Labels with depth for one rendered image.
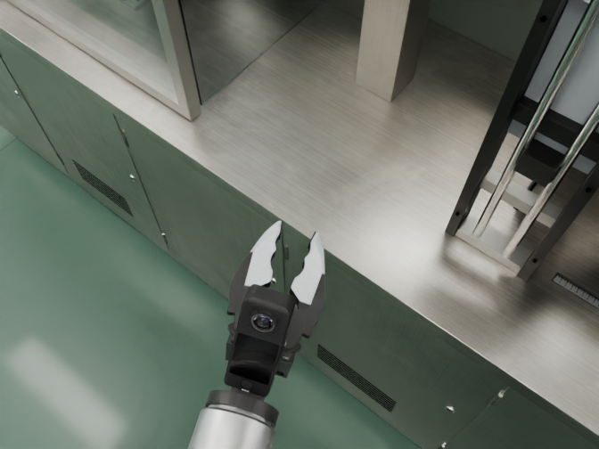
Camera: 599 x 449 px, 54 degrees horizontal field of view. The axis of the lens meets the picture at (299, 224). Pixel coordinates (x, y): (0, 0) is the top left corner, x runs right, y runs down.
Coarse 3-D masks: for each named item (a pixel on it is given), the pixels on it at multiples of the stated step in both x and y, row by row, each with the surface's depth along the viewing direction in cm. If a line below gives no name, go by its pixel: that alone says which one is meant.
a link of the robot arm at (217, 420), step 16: (208, 416) 54; (224, 416) 53; (240, 416) 53; (256, 416) 54; (208, 432) 53; (224, 432) 52; (240, 432) 52; (256, 432) 53; (272, 432) 55; (192, 448) 53; (208, 448) 52; (224, 448) 51; (240, 448) 52; (256, 448) 52
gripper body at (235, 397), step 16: (240, 304) 59; (304, 320) 59; (288, 336) 58; (288, 352) 57; (288, 368) 61; (208, 400) 56; (224, 400) 54; (240, 400) 54; (256, 400) 54; (272, 416) 55
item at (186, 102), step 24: (24, 0) 131; (168, 0) 93; (48, 24) 129; (168, 24) 96; (96, 48) 123; (168, 48) 101; (120, 72) 122; (192, 72) 108; (168, 96) 116; (192, 96) 112; (192, 120) 117
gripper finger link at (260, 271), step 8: (280, 224) 65; (272, 232) 64; (280, 232) 64; (264, 240) 63; (272, 240) 63; (256, 248) 63; (264, 248) 63; (272, 248) 63; (256, 256) 62; (264, 256) 62; (272, 256) 63; (256, 264) 62; (264, 264) 62; (248, 272) 61; (256, 272) 61; (264, 272) 61; (272, 272) 61; (248, 280) 61; (256, 280) 61; (264, 280) 61
